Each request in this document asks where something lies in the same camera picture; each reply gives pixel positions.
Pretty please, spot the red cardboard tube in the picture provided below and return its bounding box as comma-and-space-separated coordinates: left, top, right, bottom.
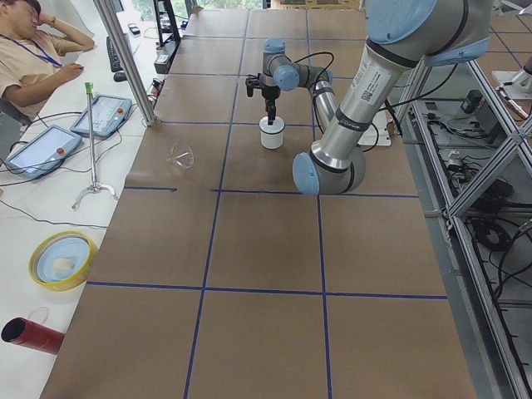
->
1, 318, 65, 355

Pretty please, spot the green handled reacher stick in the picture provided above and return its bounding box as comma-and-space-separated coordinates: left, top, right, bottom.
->
71, 81, 118, 210

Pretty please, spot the brown paper table cover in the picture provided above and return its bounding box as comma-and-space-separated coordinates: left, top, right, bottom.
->
42, 10, 475, 398

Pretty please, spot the black computer mouse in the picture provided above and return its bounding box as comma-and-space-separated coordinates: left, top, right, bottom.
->
113, 71, 127, 82

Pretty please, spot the far teach pendant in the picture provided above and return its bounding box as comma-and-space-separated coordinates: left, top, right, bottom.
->
70, 94, 133, 139

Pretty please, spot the aluminium frame post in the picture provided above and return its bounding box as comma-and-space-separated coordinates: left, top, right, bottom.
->
94, 0, 155, 126

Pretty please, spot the black keyboard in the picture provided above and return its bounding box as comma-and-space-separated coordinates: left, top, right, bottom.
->
106, 37, 122, 72

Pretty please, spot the aluminium frame rail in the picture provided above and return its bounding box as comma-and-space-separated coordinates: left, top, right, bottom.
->
404, 52, 531, 398

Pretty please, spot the near teach pendant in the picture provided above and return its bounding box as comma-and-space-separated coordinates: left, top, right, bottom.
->
5, 125, 81, 180

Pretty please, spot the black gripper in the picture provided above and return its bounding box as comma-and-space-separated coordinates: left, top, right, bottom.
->
261, 86, 279, 126

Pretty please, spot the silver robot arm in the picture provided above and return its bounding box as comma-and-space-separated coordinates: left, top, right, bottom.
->
259, 1, 492, 195

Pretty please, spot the yellow tape roll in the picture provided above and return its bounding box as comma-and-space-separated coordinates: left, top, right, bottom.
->
28, 230, 98, 292

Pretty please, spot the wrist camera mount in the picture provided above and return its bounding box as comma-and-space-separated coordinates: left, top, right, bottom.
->
245, 73, 263, 97

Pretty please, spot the white mug lid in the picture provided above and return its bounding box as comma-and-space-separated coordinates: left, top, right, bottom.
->
259, 116, 285, 135

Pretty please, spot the clear glass funnel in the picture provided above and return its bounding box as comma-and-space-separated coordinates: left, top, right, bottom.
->
166, 142, 195, 170

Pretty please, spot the white enamel mug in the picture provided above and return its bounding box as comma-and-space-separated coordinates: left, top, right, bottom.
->
259, 116, 285, 150

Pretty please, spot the seated person beige shirt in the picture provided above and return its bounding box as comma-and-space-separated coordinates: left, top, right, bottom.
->
1, 1, 95, 120

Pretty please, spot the teach pendant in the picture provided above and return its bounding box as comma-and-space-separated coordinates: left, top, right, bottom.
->
70, 94, 133, 139
5, 125, 81, 180

